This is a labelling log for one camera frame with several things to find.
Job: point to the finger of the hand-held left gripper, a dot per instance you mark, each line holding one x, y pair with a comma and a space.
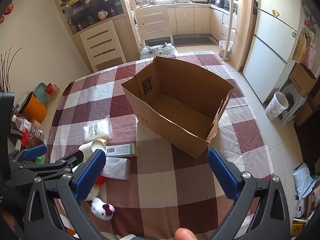
57, 163
35, 152

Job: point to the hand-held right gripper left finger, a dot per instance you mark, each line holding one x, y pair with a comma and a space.
91, 175

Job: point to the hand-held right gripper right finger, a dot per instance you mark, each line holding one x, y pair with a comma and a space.
222, 175

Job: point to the white paper cup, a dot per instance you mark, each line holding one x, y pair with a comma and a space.
87, 150

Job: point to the clear tissue pack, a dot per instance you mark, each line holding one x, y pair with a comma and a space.
117, 167

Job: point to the white plush toy red bow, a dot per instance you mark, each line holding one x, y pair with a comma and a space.
101, 207

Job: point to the green white carton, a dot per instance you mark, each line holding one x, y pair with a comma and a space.
122, 150

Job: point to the white cotton pad packet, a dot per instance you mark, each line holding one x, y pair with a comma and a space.
96, 130

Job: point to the cardboard box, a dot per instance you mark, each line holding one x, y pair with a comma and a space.
302, 80
175, 110

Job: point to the checkered cloth desktop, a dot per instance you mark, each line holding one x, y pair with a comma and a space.
155, 192

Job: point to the person's right hand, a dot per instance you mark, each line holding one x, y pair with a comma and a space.
185, 234

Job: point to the clear plastic bottle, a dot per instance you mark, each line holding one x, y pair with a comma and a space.
25, 125

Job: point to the small pink box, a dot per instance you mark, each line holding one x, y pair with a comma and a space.
36, 123

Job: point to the orange canister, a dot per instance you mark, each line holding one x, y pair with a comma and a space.
35, 110

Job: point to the teal plate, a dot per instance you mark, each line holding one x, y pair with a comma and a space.
40, 92

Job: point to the dry branches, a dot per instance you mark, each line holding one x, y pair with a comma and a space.
6, 72

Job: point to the red print glass jar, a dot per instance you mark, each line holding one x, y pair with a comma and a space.
52, 90

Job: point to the person's striped clothing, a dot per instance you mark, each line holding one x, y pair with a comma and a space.
130, 237

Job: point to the grey parcel bag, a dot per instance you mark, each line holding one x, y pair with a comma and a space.
303, 180

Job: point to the squiggle patterned trash bin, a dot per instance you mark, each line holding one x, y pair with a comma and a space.
275, 107

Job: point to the grey plastic stool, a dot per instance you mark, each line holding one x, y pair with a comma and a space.
292, 105

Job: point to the white slatted chair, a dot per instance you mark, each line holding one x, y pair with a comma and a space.
102, 45
155, 25

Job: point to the closed cardboard box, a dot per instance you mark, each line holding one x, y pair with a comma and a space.
302, 80

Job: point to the pink patterned trash bin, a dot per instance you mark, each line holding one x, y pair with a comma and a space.
224, 50

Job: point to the white refrigerator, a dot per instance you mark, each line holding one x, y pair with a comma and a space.
270, 55

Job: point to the dark floor mat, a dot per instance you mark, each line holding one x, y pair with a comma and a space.
195, 40

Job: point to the floral chair cushion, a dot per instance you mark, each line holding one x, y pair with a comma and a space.
158, 51

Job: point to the white red mug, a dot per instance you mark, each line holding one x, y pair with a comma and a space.
102, 15

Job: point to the pink paper bag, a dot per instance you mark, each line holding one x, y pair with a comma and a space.
310, 56

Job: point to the yellow plastic bag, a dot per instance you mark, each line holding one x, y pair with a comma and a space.
300, 47

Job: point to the beige kitchen cabinets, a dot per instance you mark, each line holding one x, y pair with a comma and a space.
190, 20

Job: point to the yellow fridge magnet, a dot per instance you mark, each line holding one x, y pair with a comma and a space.
275, 12

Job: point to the countertop oven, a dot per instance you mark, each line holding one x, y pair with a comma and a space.
230, 2

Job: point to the black kitchen appliance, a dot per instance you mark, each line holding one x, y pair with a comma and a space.
219, 1

